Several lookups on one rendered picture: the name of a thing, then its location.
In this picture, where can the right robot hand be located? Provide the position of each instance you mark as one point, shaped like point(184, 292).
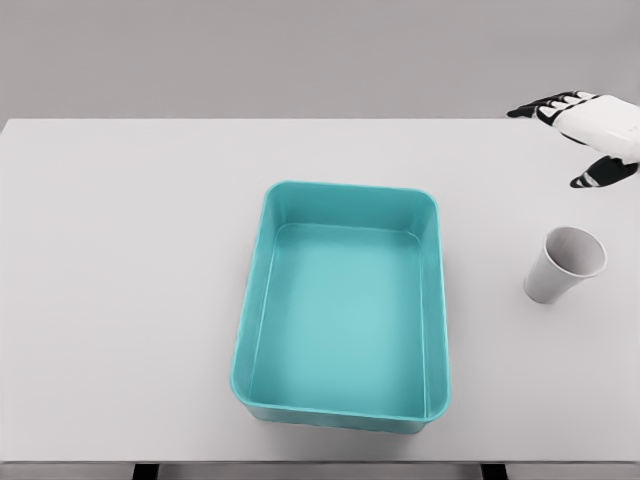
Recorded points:
point(595, 122)

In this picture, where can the teal plastic basket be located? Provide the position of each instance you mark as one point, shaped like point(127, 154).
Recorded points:
point(345, 310)

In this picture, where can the white paper cup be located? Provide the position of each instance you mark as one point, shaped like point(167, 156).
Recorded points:
point(562, 265)

